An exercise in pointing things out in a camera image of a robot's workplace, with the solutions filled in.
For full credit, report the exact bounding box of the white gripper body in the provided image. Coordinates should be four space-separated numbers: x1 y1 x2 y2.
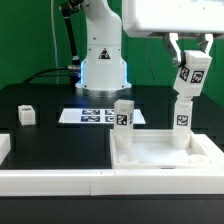
122 0 224 37

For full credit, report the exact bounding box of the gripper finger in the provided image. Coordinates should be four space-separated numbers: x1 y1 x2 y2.
162 33 182 66
197 34 213 54

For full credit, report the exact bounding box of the white square table top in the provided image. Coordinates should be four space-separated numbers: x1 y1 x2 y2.
110 129 212 169

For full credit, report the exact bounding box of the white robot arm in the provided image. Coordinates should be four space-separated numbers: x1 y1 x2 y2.
60 0 224 95

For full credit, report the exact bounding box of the sheet of fiducial markers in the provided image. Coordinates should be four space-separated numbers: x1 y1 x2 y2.
59 108 145 124

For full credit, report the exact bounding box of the grey hanging cable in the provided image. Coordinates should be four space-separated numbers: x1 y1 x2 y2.
50 0 60 84

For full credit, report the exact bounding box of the white right fence wall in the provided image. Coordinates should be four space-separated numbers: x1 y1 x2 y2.
196 134 224 169

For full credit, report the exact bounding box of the white fence wall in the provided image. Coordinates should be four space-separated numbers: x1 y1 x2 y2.
0 134 11 165
0 169 224 196
196 134 224 169

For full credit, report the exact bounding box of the black cable bundle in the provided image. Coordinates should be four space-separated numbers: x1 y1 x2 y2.
22 66 82 84

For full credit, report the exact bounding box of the white front fence wall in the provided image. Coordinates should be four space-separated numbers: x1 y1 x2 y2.
0 169 224 196

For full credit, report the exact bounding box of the white left fence wall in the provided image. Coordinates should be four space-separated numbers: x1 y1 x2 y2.
0 134 11 165

